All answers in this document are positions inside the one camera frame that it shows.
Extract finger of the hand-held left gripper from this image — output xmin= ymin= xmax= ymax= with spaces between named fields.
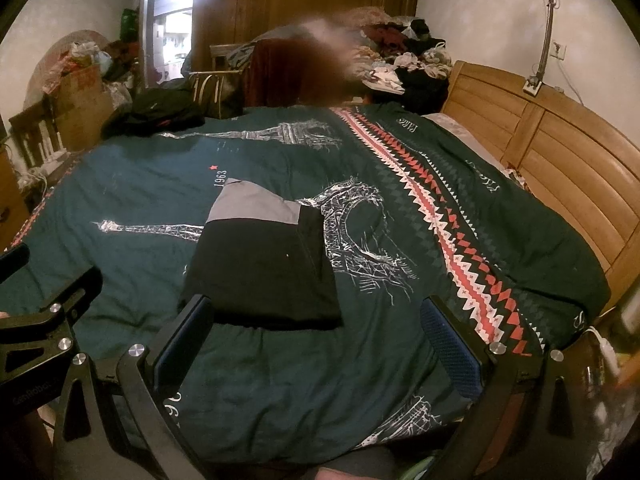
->
xmin=0 ymin=265 xmax=104 ymax=361
xmin=0 ymin=243 xmax=32 ymax=282

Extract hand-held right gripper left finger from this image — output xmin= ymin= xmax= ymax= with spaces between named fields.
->
xmin=51 ymin=294 xmax=217 ymax=480

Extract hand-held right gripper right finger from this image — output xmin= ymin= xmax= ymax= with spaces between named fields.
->
xmin=419 ymin=295 xmax=590 ymax=480

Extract black grey garment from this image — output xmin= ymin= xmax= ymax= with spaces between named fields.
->
xmin=179 ymin=177 xmax=344 ymax=332

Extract black clothes heap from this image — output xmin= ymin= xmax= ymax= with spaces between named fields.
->
xmin=101 ymin=86 xmax=207 ymax=140

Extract pile of mixed clothes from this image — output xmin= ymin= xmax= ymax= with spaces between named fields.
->
xmin=345 ymin=6 xmax=457 ymax=111

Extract green patterned quilt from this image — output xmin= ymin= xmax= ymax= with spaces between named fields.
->
xmin=10 ymin=102 xmax=613 ymax=461

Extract wooden slatted chair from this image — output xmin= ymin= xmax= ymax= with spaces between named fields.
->
xmin=9 ymin=99 xmax=68 ymax=173

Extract cardboard box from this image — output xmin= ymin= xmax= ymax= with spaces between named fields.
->
xmin=42 ymin=62 xmax=117 ymax=153

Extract pale pillow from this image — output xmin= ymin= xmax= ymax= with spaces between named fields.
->
xmin=424 ymin=111 xmax=503 ymax=163

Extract plastic bags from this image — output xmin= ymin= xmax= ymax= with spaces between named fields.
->
xmin=47 ymin=40 xmax=118 ymax=93

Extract wooden headboard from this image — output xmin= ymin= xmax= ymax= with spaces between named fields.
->
xmin=440 ymin=60 xmax=640 ymax=283

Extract dark red cloth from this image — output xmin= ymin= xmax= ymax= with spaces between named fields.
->
xmin=244 ymin=35 xmax=363 ymax=111

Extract white corded controller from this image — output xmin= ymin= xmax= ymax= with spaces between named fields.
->
xmin=582 ymin=326 xmax=623 ymax=378

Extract metal frame chair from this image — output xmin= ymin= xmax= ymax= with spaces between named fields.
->
xmin=189 ymin=44 xmax=247 ymax=113

